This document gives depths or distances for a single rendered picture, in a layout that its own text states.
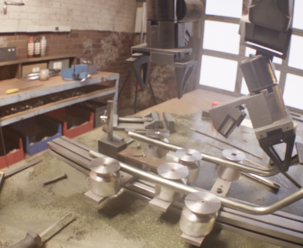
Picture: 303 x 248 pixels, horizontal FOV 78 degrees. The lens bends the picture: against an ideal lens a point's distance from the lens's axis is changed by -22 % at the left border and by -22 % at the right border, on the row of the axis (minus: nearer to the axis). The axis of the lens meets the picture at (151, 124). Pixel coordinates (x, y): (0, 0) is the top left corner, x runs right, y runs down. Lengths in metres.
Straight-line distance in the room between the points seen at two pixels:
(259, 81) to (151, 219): 0.29
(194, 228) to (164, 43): 0.31
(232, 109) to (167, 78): 3.28
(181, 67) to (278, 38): 0.18
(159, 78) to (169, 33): 3.30
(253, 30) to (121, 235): 0.37
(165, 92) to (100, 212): 3.36
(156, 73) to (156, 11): 3.33
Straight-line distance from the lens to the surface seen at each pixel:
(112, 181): 0.36
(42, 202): 0.44
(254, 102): 0.36
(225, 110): 0.39
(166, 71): 3.64
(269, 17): 0.33
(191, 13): 0.47
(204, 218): 0.30
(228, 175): 0.45
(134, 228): 0.38
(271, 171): 0.43
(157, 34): 0.42
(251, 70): 0.36
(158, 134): 0.49
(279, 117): 0.37
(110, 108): 0.43
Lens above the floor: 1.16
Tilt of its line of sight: 20 degrees down
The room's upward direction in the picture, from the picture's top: 5 degrees clockwise
